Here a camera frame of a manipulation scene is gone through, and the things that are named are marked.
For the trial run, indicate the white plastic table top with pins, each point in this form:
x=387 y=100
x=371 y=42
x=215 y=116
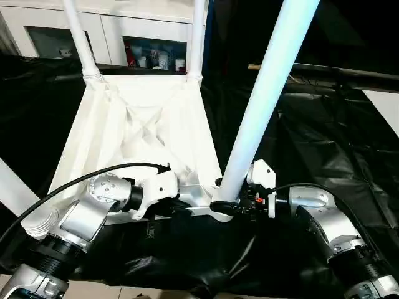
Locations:
x=140 y=124

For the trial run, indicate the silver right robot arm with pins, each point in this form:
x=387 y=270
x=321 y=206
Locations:
x=327 y=211

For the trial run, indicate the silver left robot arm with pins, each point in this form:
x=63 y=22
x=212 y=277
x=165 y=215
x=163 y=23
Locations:
x=93 y=205

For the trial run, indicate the black table mat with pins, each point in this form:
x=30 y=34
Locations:
x=311 y=140

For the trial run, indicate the white mug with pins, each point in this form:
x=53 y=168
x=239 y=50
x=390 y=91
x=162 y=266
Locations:
x=179 y=63

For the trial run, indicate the white patterned figure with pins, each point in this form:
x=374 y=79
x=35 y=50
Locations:
x=163 y=60

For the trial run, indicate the small white cup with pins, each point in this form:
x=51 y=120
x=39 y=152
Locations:
x=142 y=61

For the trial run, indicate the patterned jar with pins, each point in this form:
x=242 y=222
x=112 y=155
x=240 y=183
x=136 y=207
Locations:
x=154 y=56

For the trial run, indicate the red white bottle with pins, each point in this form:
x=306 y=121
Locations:
x=132 y=57

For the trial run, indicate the long black pole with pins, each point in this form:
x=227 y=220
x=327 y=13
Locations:
x=343 y=73

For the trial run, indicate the white flat board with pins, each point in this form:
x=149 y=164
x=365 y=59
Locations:
x=386 y=109

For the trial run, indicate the white glass-door cabinet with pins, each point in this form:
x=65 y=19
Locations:
x=109 y=28

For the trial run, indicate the black fabric covered furniture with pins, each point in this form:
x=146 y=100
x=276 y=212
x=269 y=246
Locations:
x=343 y=31

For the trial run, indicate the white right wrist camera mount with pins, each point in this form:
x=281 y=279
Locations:
x=263 y=174

